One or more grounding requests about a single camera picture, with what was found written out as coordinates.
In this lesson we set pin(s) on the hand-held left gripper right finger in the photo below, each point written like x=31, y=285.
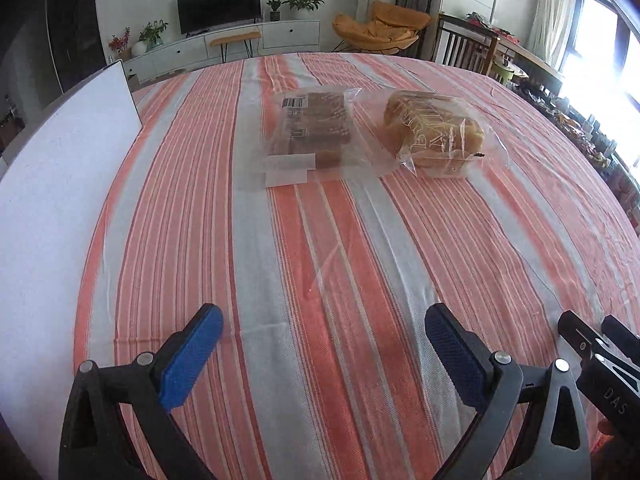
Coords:
x=457, y=355

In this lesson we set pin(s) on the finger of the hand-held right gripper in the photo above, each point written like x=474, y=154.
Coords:
x=580, y=335
x=622, y=335

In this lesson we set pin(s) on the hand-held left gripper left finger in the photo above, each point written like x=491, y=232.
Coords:
x=192, y=355

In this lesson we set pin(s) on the white-sided cardboard box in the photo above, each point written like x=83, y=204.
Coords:
x=50, y=210

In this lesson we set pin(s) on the yellow bread loaf bag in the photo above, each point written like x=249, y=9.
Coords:
x=430, y=130

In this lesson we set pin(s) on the brown sliced cake bag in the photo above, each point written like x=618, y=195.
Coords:
x=312, y=125

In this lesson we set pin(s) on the cluster of bottles and jars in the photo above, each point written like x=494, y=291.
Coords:
x=595, y=145

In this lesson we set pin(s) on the lime green plastic stool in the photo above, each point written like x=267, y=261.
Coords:
x=504, y=74

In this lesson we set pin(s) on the dark framed window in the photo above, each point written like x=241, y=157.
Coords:
x=605, y=60

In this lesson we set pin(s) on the dark wooden side table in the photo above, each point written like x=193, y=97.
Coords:
x=530, y=62

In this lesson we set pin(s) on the red gift box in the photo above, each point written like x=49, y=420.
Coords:
x=507, y=38

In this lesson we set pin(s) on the dark wooden chair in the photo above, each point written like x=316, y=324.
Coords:
x=462, y=45

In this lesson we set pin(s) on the round white vase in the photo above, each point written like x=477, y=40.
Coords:
x=138, y=48

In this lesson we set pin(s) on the red flowers in vase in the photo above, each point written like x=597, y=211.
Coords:
x=119, y=44

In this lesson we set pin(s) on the wooden bench with hairpin legs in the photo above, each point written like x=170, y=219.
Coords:
x=235, y=37

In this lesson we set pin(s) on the leafy plant in vase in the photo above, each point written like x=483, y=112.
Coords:
x=152, y=34

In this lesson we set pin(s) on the white curtain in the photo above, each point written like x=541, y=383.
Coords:
x=550, y=5

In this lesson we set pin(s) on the white television cabinet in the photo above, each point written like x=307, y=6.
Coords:
x=290, y=35

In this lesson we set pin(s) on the orange lounge chair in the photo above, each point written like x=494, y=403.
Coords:
x=380, y=25

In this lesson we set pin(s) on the black glass display cabinet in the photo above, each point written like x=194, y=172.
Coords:
x=75, y=35

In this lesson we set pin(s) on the black flat television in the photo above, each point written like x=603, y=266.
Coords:
x=219, y=6

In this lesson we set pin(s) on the small dark potted plant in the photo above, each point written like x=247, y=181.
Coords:
x=274, y=11

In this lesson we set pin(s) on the large green potted plant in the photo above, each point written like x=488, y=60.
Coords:
x=304, y=2

